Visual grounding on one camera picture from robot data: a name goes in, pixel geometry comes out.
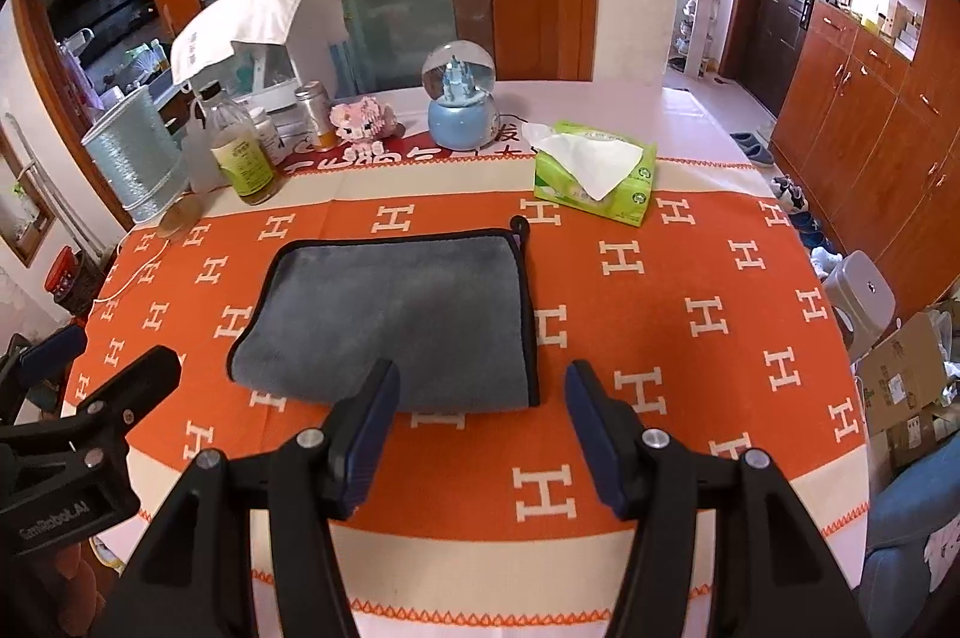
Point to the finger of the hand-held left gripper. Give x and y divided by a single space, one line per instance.
52 345
127 387

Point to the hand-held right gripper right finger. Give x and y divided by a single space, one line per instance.
592 439

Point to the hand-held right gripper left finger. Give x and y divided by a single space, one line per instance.
367 439

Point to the grey towel with black trim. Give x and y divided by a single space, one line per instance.
397 315

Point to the orange patterned tablecloth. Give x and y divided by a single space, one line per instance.
675 338

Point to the round wooden coaster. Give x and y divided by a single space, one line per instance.
178 216

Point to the light blue woven basket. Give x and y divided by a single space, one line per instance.
135 158

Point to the translucent plastic bottle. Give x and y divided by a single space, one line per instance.
199 154

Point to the yellow-label glass bottle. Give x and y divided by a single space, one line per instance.
238 150

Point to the green tissue pack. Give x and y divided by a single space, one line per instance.
596 171

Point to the white pill bottle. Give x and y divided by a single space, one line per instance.
264 134

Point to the grey plastic stool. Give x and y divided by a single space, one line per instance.
859 297

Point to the cardboard box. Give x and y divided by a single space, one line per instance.
904 375

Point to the pink plush toy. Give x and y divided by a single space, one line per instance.
360 120

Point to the small metal can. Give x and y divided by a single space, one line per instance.
315 113

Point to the blue slipper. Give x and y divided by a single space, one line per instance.
752 146

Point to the blue snow globe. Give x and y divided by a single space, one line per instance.
459 98

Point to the white storage box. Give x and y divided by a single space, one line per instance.
300 53

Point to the white cloth cover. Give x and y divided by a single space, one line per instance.
240 19

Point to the wooden cabinet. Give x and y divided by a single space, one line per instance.
862 105

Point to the white shelf rack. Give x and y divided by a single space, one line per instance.
703 19

